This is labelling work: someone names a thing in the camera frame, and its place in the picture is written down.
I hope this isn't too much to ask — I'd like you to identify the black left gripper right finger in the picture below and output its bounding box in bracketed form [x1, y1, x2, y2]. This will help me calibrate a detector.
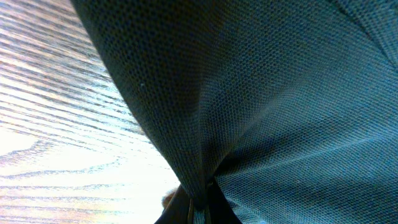
[207, 183, 242, 224]

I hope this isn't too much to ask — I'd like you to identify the black t-shirt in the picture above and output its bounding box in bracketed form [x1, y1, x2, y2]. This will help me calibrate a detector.
[73, 0, 397, 223]

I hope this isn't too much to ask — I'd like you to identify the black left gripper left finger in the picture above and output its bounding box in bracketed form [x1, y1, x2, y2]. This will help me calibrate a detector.
[155, 185, 194, 224]

